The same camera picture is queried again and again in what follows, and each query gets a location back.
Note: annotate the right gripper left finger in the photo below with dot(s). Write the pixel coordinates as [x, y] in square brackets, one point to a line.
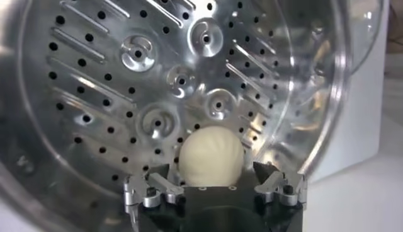
[163, 186]

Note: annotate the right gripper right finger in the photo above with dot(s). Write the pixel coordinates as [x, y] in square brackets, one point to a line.
[270, 184]

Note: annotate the white steamed baozi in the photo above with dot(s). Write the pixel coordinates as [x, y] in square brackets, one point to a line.
[211, 154]

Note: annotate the stainless steel steamer basket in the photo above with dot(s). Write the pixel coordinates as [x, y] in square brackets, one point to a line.
[94, 94]

